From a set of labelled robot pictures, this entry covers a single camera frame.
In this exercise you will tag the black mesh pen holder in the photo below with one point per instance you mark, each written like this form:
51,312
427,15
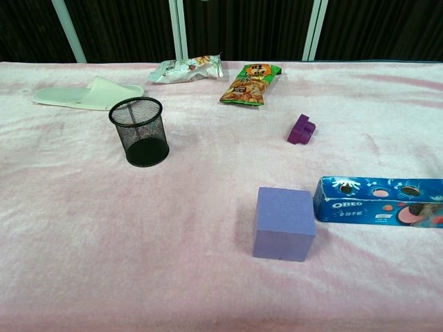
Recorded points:
147,154

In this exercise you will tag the green snack bag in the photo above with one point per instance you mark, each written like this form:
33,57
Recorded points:
247,86

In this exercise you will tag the purple toy block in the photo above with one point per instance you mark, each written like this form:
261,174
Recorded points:
301,133

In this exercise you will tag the lavender foam cube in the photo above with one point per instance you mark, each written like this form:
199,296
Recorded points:
282,228

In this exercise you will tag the white snack bag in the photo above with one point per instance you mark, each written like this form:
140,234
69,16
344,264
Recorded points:
183,71

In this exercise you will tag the pink fleece blanket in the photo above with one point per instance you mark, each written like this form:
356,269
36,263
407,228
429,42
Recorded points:
138,242

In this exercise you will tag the blue Oreo box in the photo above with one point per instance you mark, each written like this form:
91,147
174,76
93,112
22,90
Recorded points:
363,211

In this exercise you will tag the white slipper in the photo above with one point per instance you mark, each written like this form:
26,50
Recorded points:
86,95

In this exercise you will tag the white partition frame post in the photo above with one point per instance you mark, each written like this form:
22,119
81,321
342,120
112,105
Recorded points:
69,31
179,31
314,31

